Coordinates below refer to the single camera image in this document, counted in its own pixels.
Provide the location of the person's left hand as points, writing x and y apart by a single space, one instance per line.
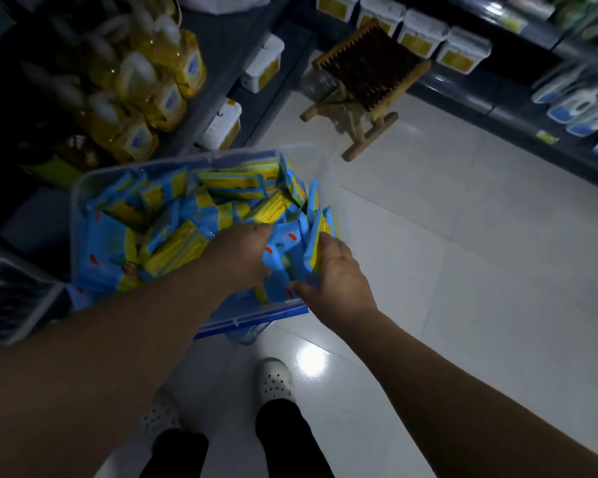
234 263

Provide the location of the person's right hand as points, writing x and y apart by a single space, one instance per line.
341 288

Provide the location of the person's right thumb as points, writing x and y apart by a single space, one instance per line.
305 289

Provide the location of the person's left thumb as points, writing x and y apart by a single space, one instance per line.
263 274

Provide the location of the blue yellow packet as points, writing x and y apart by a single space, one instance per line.
315 238

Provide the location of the person's right forearm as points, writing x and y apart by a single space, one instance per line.
463 408

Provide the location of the person's left forearm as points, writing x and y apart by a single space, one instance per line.
94 373

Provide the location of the clear plastic bin blue rim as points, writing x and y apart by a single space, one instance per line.
251 318

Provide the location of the pile of blue yellow packets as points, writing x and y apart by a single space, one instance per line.
179 228

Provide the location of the white clog shoe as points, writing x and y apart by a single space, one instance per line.
159 413
275 380

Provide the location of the black trousers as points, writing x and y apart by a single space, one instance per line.
284 443

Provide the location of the white tub yellow label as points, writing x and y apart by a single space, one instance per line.
381 13
336 5
222 125
264 64
422 33
462 50

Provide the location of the wooden slatted stool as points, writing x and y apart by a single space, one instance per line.
366 74

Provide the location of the group of yellow liquid bottles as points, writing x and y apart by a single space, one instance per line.
144 84

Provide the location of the dark grey shelf unit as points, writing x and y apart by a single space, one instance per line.
219 49

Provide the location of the clear plastic storage crate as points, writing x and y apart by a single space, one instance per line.
15 298

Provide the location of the white plastic bag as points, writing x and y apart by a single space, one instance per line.
224 2

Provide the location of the yellow shelf price tag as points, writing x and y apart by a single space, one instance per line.
547 137

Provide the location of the white blue detergent bottle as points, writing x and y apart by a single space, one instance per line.
575 106
553 88
593 123

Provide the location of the row of green packages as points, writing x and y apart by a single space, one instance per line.
573 17

